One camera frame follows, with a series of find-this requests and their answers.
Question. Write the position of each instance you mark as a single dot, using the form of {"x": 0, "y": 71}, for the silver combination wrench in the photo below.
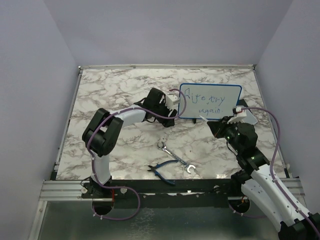
{"x": 187, "y": 166}

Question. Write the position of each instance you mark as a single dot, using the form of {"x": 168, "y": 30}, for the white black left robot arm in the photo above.
{"x": 102, "y": 132}

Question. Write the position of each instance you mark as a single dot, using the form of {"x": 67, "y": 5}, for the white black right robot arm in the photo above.
{"x": 258, "y": 182}

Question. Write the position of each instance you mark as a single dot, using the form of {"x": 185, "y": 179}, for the blue framed whiteboard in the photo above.
{"x": 211, "y": 101}

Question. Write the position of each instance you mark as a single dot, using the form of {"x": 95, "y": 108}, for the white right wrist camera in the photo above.
{"x": 239, "y": 114}

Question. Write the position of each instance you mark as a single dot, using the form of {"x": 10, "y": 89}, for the white plastic box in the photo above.
{"x": 250, "y": 118}

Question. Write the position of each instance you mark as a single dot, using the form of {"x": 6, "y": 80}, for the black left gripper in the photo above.
{"x": 166, "y": 122}

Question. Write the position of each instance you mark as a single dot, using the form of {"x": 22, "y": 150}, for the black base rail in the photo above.
{"x": 185, "y": 193}

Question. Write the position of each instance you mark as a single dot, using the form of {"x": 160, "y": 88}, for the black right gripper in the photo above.
{"x": 218, "y": 127}

